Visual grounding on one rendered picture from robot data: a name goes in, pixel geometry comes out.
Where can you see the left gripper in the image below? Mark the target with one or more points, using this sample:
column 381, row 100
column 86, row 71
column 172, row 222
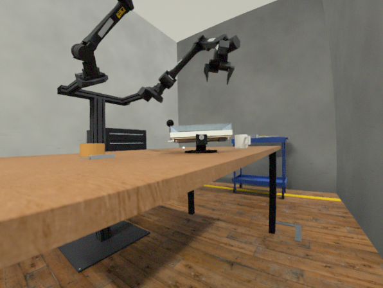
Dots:
column 215, row 65

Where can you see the white mug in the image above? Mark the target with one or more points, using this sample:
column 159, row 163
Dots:
column 242, row 141

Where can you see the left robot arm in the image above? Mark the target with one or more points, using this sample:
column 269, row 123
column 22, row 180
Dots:
column 222, row 42

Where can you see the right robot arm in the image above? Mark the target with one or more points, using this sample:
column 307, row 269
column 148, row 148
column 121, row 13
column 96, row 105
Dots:
column 86, row 52

